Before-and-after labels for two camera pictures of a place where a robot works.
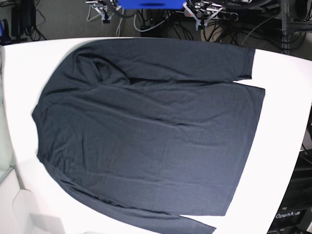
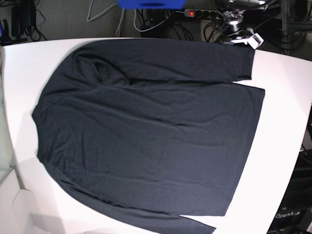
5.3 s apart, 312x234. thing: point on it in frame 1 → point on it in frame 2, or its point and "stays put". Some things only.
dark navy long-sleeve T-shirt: x=146 y=131 stays put
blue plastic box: x=151 y=4 stays put
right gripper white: x=198 y=23 → x=254 y=41
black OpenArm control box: x=294 y=214 stays put
